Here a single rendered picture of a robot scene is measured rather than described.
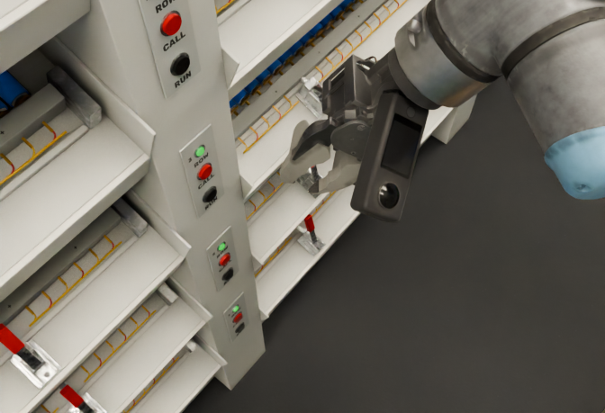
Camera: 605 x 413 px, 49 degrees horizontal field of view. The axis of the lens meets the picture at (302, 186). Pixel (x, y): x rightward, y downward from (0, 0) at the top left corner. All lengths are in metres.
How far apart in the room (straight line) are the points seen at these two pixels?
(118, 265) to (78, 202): 0.19
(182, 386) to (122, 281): 0.39
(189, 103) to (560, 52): 0.30
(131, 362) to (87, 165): 0.39
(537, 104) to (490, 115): 1.06
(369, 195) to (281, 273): 0.56
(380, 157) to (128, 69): 0.24
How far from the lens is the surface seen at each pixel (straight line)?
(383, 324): 1.29
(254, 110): 0.79
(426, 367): 1.27
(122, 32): 0.48
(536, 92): 0.52
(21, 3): 0.43
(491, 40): 0.55
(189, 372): 1.10
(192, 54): 0.54
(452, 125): 1.46
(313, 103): 0.82
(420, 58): 0.58
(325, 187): 0.73
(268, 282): 1.13
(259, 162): 0.79
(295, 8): 0.67
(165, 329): 0.91
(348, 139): 0.66
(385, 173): 0.61
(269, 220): 0.96
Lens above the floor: 1.20
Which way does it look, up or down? 58 degrees down
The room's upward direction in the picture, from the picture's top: straight up
